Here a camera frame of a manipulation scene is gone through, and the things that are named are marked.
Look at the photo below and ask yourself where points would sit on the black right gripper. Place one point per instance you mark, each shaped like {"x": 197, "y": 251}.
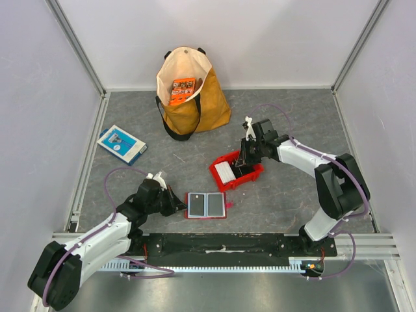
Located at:
{"x": 248, "y": 149}

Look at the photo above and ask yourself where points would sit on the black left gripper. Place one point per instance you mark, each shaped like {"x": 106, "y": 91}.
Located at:
{"x": 172, "y": 198}

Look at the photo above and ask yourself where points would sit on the red plastic bin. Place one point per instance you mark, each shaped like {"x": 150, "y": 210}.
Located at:
{"x": 243, "y": 174}

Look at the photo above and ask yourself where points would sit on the black credit card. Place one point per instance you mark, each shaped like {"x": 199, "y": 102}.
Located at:
{"x": 196, "y": 205}

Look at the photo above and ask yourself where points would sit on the red leather card holder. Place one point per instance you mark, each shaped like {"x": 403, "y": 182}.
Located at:
{"x": 216, "y": 206}

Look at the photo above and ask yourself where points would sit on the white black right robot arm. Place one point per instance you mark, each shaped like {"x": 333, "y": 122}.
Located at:
{"x": 341, "y": 188}

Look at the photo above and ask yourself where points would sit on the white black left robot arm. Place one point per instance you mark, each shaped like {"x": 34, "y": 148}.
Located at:
{"x": 62, "y": 268}

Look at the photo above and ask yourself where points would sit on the white card stack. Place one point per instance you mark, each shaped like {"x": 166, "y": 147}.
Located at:
{"x": 224, "y": 172}

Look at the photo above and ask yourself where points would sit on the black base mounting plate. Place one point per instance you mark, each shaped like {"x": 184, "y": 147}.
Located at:
{"x": 153, "y": 245}

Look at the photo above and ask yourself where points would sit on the mustard yellow tote bag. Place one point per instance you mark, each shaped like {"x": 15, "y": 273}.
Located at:
{"x": 206, "y": 109}

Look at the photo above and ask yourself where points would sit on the blue white razor package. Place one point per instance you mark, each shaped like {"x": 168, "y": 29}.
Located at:
{"x": 121, "y": 144}

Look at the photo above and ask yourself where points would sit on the orange snack box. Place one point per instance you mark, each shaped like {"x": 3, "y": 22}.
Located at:
{"x": 181, "y": 90}

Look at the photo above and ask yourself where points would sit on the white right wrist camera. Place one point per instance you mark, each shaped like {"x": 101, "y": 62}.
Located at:
{"x": 248, "y": 127}

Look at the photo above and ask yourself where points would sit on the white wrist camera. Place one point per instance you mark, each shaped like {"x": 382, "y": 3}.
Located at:
{"x": 248, "y": 127}
{"x": 159, "y": 177}

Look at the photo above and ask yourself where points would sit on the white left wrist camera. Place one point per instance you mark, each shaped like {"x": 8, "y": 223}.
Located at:
{"x": 159, "y": 177}

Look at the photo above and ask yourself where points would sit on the aluminium frame rail left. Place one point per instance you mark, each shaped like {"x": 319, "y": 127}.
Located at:
{"x": 75, "y": 206}

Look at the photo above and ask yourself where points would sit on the aluminium frame rail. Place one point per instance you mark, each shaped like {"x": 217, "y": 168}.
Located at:
{"x": 369, "y": 246}
{"x": 358, "y": 93}
{"x": 75, "y": 206}

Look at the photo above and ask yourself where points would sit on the white slotted cable duct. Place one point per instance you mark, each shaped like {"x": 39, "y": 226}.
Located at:
{"x": 123, "y": 265}

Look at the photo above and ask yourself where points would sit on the aluminium front frame rail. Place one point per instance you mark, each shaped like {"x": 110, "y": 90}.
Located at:
{"x": 369, "y": 246}

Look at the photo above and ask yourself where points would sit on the aluminium frame rail right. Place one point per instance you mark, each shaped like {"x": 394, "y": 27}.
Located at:
{"x": 358, "y": 93}

